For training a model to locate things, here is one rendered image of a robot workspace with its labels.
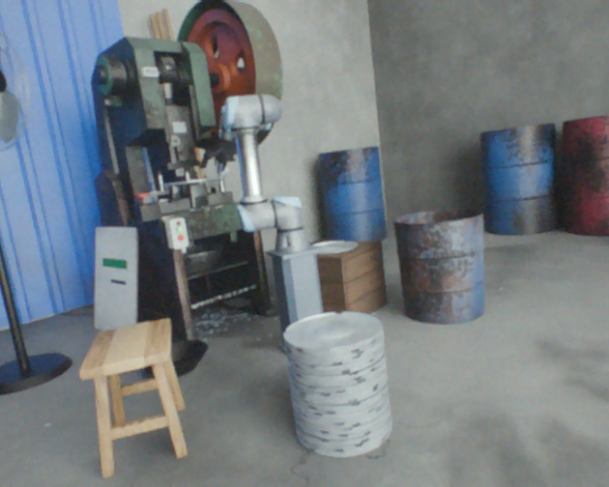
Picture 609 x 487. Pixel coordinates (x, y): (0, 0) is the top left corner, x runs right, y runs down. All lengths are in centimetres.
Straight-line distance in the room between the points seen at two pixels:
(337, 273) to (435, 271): 45
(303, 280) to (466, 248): 75
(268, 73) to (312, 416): 174
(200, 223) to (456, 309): 130
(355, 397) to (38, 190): 268
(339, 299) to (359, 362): 101
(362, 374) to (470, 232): 108
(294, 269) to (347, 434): 79
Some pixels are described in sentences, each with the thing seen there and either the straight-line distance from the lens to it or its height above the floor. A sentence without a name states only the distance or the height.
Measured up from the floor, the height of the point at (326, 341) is 31.
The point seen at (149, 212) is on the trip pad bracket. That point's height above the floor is 67.
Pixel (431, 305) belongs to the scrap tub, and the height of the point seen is 9.
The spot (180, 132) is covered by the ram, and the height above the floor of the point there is 104.
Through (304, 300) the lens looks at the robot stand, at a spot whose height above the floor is 24.
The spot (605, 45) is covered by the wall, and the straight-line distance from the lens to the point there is 474.
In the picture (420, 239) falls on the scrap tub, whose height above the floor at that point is 41.
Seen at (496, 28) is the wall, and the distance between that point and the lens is 508.
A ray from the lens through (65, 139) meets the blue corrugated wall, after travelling 360.
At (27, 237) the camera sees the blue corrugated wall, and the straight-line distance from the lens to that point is 350.
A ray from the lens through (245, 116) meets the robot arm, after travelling 187.
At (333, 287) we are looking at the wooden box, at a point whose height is 20.
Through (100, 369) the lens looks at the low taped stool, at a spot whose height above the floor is 32.
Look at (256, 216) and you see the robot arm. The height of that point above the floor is 62.
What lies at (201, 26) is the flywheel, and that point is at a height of 163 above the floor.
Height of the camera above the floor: 81
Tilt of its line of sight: 10 degrees down
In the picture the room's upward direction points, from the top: 7 degrees counter-clockwise
